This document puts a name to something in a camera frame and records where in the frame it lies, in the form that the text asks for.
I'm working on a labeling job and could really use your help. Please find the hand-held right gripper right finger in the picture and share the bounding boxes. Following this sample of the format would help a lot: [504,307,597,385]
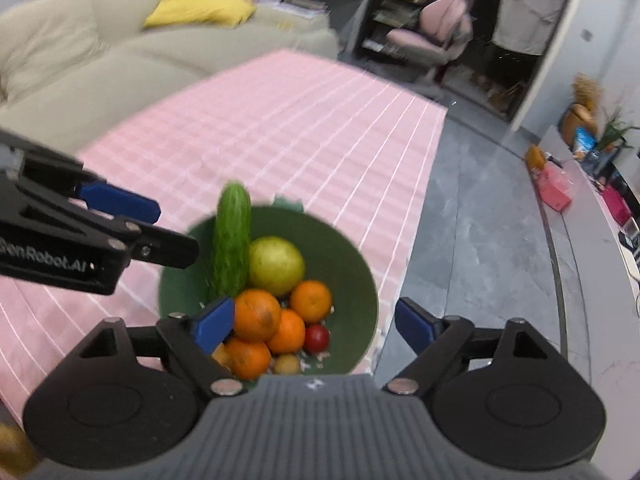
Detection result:
[382,296,551,395]

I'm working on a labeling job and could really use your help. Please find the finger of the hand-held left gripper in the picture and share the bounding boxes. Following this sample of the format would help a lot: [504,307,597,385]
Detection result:
[22,152,162,225]
[30,195,201,268]

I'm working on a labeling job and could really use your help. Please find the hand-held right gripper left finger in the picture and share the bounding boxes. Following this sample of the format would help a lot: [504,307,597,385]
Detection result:
[80,296,246,396]

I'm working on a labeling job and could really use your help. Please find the large orange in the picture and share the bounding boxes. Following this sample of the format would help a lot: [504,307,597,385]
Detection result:
[233,289,282,343]
[225,338,272,381]

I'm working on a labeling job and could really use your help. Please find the medium orange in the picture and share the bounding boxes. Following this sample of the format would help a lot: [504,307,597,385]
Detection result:
[266,309,306,355]

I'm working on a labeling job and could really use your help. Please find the yellow-green pear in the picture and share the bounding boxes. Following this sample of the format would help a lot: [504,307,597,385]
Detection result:
[248,236,306,297]

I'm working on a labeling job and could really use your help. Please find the green bowl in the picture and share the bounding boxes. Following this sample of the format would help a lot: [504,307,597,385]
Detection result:
[159,199,379,376]

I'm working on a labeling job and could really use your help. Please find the red tomato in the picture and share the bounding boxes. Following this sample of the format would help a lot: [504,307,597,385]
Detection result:
[304,324,331,354]

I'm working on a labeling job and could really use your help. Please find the small orange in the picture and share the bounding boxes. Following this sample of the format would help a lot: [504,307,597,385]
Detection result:
[290,280,333,323]

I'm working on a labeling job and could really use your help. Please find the green cucumber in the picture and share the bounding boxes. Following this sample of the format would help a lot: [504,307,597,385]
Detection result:
[209,181,252,301]

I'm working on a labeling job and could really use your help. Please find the beige sofa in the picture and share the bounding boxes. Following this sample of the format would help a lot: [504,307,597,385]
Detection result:
[0,0,341,151]

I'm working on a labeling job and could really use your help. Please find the pink checked tablecloth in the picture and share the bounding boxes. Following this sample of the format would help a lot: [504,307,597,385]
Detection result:
[0,49,448,426]

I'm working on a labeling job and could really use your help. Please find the white curved cabinet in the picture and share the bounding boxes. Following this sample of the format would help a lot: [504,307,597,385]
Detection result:
[525,125,640,311]

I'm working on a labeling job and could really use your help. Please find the pink box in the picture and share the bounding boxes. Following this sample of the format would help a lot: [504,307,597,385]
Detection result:
[537,165,573,211]

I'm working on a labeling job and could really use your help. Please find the yellow blanket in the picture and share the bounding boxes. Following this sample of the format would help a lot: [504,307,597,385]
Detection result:
[144,0,257,30]

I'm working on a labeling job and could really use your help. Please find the magenta bag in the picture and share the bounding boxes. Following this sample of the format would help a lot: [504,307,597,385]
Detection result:
[602,185,633,226]

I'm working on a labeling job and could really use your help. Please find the blue snack bag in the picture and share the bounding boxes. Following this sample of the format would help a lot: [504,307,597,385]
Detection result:
[572,127,596,161]

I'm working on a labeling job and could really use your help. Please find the brown round vase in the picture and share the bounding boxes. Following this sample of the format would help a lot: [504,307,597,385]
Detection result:
[560,102,598,146]

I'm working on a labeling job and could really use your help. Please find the green potted plant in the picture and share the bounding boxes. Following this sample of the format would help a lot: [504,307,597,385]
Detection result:
[595,107,640,153]

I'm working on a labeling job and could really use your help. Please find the dried flower bunch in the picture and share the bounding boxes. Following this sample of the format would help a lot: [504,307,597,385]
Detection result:
[572,74,603,108]

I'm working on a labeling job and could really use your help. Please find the pink office chair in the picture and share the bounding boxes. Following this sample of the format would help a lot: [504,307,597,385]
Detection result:
[386,0,475,68]

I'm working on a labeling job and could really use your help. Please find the dark bookshelf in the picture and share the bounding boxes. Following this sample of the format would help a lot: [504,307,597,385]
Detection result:
[350,0,441,61]

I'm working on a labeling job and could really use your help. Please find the hanging light garment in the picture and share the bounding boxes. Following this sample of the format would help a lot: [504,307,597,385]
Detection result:
[492,0,571,56]

